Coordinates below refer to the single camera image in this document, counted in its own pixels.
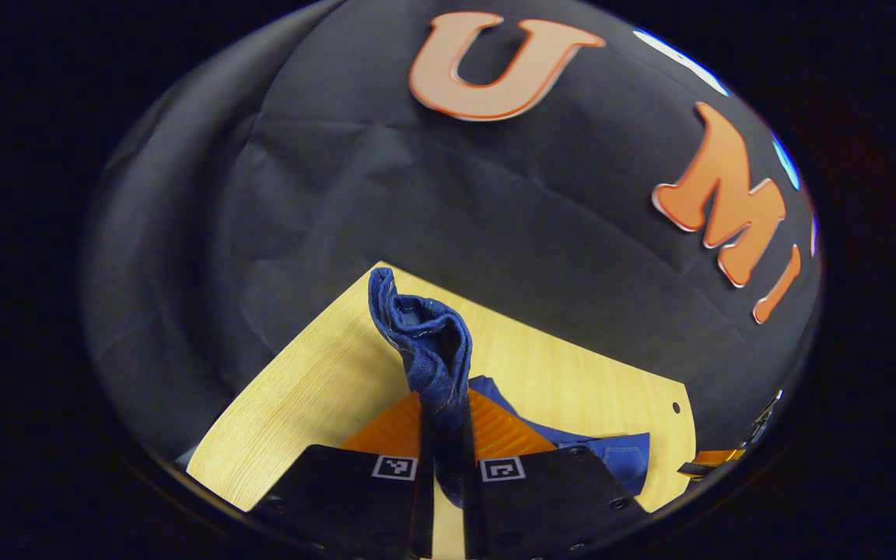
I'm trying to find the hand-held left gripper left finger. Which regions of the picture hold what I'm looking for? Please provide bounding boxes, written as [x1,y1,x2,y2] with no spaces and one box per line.
[249,391,435,560]

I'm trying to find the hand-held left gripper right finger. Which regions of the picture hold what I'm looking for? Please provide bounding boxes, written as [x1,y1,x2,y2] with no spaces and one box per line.
[459,389,645,560]

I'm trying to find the blue denim jeans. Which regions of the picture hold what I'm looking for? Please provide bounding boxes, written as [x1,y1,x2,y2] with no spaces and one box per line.
[367,267,652,510]

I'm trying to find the black backdrop cloth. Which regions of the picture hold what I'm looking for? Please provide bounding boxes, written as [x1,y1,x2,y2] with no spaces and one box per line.
[78,0,824,467]

